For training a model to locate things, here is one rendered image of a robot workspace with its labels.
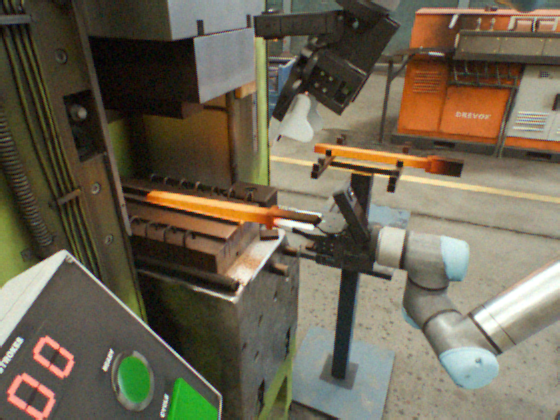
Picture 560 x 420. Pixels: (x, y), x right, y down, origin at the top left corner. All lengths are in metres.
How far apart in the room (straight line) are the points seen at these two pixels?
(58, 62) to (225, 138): 0.53
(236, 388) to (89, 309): 0.58
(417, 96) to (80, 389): 4.08
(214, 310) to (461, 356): 0.44
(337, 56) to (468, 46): 3.58
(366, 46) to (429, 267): 0.41
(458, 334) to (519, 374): 1.36
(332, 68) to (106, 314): 0.36
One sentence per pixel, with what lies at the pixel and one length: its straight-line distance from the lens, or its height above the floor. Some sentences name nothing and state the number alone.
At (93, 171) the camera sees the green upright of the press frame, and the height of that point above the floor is 1.17.
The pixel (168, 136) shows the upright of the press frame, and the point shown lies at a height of 1.06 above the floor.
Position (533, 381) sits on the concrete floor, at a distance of 2.07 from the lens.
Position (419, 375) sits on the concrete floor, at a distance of 1.88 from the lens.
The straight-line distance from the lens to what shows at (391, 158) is 1.17.
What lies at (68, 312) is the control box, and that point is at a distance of 0.41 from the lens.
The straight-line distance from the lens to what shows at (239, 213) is 0.82.
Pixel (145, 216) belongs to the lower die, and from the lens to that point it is 0.90.
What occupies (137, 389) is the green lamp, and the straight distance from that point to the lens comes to 0.44.
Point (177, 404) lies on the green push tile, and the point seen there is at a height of 1.04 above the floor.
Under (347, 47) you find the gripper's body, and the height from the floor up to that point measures 1.37.
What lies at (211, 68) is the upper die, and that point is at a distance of 0.66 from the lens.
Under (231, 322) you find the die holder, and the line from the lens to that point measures 0.80.
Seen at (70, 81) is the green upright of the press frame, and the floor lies 1.31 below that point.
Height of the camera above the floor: 1.42
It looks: 29 degrees down
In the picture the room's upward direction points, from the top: straight up
